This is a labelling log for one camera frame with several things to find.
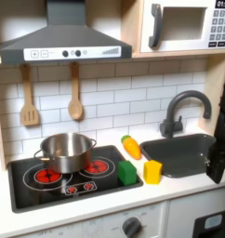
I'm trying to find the black toy stove top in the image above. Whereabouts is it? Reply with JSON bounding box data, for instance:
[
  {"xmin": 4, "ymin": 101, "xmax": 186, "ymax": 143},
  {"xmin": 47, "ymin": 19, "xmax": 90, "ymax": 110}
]
[{"xmin": 7, "ymin": 144, "xmax": 144, "ymax": 214}]

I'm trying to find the white toy microwave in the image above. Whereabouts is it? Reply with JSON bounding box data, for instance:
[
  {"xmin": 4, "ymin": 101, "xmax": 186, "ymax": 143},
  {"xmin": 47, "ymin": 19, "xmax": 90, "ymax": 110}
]
[{"xmin": 139, "ymin": 0, "xmax": 225, "ymax": 54}]

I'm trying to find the grey oven knob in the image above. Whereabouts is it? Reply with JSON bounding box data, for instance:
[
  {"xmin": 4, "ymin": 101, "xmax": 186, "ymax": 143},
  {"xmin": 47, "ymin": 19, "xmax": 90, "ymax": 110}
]
[{"xmin": 122, "ymin": 217, "xmax": 142, "ymax": 238}]

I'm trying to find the black oven door handle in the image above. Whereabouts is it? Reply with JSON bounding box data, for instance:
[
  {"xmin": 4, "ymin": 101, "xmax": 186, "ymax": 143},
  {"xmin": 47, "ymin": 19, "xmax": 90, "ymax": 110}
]
[{"xmin": 192, "ymin": 208, "xmax": 225, "ymax": 238}]

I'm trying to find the grey range hood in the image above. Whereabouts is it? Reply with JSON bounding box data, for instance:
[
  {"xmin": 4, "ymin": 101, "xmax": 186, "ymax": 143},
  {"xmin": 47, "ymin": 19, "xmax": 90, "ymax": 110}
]
[{"xmin": 0, "ymin": 0, "xmax": 133, "ymax": 66}]

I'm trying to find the green toy block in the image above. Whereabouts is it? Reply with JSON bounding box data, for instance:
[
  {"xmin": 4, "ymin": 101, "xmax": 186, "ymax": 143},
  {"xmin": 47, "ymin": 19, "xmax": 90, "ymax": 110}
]
[{"xmin": 117, "ymin": 160, "xmax": 139, "ymax": 187}]

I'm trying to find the wooden spoon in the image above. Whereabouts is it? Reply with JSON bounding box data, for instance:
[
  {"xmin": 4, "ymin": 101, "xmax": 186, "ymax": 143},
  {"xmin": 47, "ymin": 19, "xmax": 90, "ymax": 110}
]
[{"xmin": 67, "ymin": 61, "xmax": 85, "ymax": 121}]

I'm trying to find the orange toy carrot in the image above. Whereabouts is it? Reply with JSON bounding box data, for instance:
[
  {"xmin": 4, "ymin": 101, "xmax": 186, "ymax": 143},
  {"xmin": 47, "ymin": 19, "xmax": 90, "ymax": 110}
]
[{"xmin": 120, "ymin": 135, "xmax": 143, "ymax": 161}]

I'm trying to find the yellow toy block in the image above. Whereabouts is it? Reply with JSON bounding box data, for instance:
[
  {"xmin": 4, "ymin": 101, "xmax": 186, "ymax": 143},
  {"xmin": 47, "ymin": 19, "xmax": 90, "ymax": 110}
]
[{"xmin": 143, "ymin": 159, "xmax": 164, "ymax": 185}]

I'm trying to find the dark grey sink basin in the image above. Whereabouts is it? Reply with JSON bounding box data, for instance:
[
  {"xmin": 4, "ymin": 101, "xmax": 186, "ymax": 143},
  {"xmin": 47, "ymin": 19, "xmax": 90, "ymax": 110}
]
[{"xmin": 139, "ymin": 133, "xmax": 219, "ymax": 179}]

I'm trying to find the wooden slotted spatula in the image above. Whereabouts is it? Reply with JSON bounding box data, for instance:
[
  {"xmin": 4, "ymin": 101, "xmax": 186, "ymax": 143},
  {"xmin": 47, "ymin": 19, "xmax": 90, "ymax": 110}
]
[{"xmin": 19, "ymin": 63, "xmax": 40, "ymax": 127}]

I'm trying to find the dark grey tap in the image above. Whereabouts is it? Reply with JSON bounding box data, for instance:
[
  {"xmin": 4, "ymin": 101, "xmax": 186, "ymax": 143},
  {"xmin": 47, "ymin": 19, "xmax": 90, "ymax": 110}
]
[{"xmin": 159, "ymin": 89, "xmax": 213, "ymax": 139}]

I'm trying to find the steel pot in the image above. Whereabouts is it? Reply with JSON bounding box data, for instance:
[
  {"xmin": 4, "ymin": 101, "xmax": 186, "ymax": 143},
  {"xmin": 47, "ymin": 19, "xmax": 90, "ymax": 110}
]
[{"xmin": 33, "ymin": 132, "xmax": 98, "ymax": 175}]

